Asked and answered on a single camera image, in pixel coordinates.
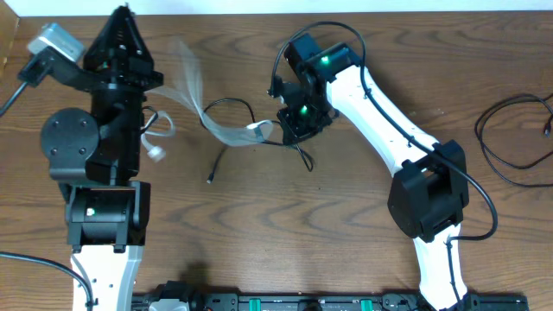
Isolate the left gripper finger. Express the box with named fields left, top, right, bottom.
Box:
left=123, top=6, right=154, bottom=73
left=83, top=6, right=125, bottom=72

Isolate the short black cable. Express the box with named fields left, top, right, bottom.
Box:
left=199, top=97, right=315, bottom=186

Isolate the white cable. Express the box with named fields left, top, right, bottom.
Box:
left=140, top=38, right=276, bottom=164

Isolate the long black cable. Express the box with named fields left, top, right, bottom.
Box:
left=474, top=92, right=553, bottom=189

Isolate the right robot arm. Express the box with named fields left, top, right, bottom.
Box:
left=270, top=34, right=468, bottom=310

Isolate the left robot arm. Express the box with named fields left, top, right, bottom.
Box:
left=18, top=6, right=163, bottom=310

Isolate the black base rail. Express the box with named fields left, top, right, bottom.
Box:
left=131, top=280, right=531, bottom=311

